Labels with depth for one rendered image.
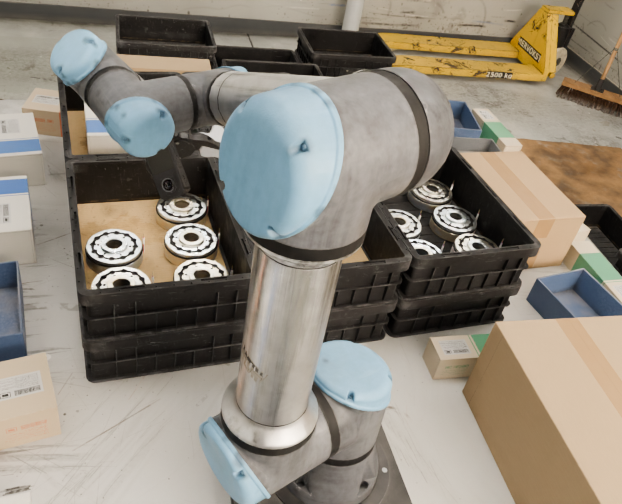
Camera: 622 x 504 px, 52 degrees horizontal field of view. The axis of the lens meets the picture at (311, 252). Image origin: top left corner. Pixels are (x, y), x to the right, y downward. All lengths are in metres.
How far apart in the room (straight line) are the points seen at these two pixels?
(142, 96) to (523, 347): 0.75
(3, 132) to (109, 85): 0.90
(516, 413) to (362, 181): 0.74
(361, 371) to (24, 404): 0.55
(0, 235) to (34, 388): 0.40
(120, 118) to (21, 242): 0.66
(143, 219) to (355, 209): 0.89
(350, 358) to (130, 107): 0.43
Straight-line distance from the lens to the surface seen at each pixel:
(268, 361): 0.67
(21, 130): 1.77
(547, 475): 1.14
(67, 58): 0.93
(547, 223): 1.64
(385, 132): 0.53
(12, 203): 1.51
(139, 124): 0.83
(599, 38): 5.25
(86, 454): 1.16
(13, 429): 1.15
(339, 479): 0.96
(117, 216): 1.39
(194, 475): 1.13
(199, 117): 0.90
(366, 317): 1.30
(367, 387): 0.84
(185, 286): 1.08
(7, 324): 1.36
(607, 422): 1.15
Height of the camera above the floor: 1.67
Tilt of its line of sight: 39 degrees down
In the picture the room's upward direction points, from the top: 12 degrees clockwise
